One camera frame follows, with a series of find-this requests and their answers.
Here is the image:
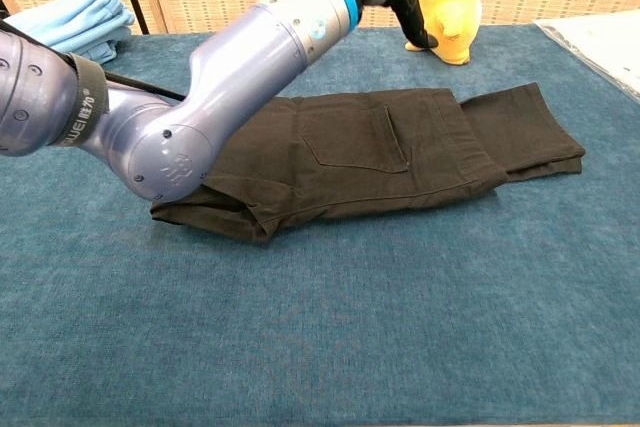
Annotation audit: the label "clear plastic bag with papers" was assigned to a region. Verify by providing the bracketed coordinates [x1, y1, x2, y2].
[532, 16, 640, 106]

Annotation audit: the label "dark blue table mat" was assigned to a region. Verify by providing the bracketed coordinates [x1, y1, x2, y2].
[0, 21, 640, 427]

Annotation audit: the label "black trousers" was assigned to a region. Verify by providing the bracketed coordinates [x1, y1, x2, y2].
[151, 81, 587, 246]

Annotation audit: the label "yellow plush toy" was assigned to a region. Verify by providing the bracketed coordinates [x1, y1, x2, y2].
[404, 0, 494, 67]

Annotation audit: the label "folded light blue fleece garment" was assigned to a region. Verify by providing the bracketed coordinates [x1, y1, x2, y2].
[2, 0, 136, 64]

